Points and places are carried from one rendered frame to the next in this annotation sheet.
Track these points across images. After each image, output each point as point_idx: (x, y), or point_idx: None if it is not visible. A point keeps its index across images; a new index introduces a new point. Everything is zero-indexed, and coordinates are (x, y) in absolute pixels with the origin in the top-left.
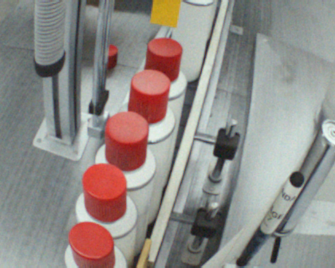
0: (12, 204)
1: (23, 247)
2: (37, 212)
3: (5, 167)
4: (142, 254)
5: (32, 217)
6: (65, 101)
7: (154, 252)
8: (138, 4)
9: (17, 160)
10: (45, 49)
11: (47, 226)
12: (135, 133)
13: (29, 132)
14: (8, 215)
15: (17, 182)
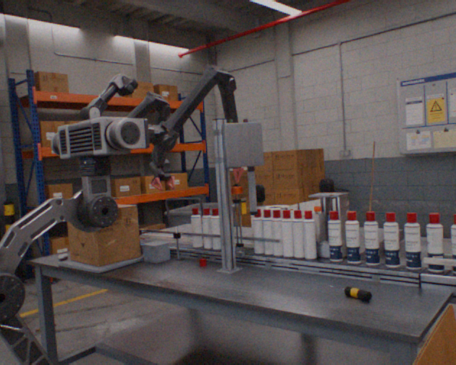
0: (254, 276)
1: (272, 275)
2: (259, 273)
3: (238, 277)
4: None
5: (260, 274)
6: (234, 249)
7: None
8: (169, 261)
9: (236, 275)
10: (256, 206)
11: (265, 272)
12: (278, 209)
13: (224, 274)
14: (258, 277)
15: (245, 275)
